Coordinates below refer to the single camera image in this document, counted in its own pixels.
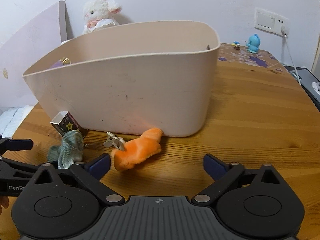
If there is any green plaid sock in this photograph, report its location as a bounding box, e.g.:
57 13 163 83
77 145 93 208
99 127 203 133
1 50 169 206
47 130 84 169

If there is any orange sock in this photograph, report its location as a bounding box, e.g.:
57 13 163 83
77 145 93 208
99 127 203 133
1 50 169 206
111 128 163 171

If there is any person's left hand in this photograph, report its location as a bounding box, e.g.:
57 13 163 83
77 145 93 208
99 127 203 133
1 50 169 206
0 196 9 215

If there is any white bedding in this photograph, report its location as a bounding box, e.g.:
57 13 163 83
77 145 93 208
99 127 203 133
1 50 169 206
0 106 33 138

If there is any silver metal clip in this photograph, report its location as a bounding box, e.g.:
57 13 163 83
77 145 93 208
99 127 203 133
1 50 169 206
104 131 125 151

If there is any gold snack bag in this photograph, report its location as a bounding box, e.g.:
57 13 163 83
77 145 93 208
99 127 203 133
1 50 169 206
61 57 71 65

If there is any beige plastic storage basket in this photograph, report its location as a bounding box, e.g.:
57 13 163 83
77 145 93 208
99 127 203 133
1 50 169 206
23 21 221 137

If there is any pink purple headboard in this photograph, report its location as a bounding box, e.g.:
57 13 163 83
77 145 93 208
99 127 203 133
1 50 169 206
0 1 67 108

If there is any dark grey box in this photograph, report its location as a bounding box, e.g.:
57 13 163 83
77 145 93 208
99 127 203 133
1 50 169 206
285 66 320 110

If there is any white phone stand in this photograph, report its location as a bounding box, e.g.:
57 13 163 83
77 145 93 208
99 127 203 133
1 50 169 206
312 81 320 95

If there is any small mushroom figurine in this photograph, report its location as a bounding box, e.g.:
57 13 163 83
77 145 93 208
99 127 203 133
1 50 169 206
232 41 240 50

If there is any blue toy figurine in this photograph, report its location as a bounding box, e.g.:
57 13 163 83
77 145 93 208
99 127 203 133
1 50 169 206
246 34 260 54

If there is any white plush lamb toy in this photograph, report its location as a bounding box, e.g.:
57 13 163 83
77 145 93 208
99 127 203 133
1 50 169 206
82 0 122 34

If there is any white plug and cable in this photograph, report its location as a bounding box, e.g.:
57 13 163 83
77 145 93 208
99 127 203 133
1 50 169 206
280 25 303 87

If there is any white wall switch socket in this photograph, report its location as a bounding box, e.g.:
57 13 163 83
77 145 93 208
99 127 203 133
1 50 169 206
254 8 290 36

